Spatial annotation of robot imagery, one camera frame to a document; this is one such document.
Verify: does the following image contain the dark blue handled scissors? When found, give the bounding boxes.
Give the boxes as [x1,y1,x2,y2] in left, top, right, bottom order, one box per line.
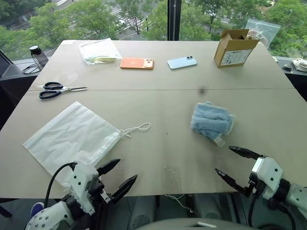
[38,81,88,100]

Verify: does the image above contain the white drawstring bag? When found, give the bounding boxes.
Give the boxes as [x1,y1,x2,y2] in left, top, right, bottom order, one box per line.
[23,101,151,190]

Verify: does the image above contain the orange smartphone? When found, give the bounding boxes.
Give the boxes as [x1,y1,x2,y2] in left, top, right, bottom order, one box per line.
[119,57,155,71]

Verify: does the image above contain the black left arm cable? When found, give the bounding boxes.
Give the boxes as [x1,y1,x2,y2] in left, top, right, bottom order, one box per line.
[44,162,79,207]

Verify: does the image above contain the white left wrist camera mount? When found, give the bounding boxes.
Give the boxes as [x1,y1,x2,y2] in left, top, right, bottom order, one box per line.
[69,162,100,216]

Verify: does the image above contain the clear zip plastic bag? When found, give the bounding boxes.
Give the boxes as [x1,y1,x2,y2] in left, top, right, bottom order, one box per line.
[246,18,281,50]

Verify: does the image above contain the light blue folded towel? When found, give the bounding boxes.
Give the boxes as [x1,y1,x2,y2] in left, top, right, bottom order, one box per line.
[190,101,238,147]

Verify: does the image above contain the black water bottle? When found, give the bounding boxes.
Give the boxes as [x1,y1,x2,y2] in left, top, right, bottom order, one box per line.
[28,45,50,69]

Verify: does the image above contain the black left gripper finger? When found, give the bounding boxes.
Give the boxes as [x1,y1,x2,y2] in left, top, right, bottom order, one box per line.
[96,158,121,177]
[110,174,139,204]

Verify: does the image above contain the white crumpled cloth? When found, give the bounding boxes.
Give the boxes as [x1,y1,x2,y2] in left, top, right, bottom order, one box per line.
[291,57,307,72]

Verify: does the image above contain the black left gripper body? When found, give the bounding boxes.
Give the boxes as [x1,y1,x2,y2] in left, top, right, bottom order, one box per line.
[86,172,114,207]

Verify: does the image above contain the black window frame post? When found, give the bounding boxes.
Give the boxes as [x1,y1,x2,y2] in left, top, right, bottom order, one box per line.
[166,0,181,42]

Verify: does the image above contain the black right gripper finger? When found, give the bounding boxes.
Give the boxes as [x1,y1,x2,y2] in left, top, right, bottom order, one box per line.
[214,168,249,196]
[228,146,265,160]

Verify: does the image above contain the thin black cable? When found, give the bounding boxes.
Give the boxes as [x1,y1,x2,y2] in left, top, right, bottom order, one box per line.
[22,64,41,75]

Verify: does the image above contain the thin white string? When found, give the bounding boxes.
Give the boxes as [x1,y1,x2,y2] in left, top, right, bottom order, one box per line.
[165,194,194,213]

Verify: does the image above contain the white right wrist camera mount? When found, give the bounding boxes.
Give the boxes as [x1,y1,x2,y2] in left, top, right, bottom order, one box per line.
[251,156,284,200]

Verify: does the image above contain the light blue smartphone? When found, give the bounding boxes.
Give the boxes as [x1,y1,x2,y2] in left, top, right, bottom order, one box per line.
[166,54,198,70]

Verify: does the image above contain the open cardboard box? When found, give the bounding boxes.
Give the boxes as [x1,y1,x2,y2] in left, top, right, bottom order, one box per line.
[213,29,260,69]

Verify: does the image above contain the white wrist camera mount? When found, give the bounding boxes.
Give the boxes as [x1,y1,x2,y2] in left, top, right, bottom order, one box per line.
[251,156,284,200]
[69,162,100,216]

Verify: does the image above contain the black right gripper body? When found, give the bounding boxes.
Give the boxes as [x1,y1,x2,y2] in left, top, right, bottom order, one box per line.
[244,172,265,198]

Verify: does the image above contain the blue and white rounded object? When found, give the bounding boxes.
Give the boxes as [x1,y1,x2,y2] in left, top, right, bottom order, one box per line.
[30,202,46,218]

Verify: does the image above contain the clear plastic bag with papers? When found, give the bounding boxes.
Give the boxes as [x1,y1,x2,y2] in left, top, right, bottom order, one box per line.
[78,37,123,66]

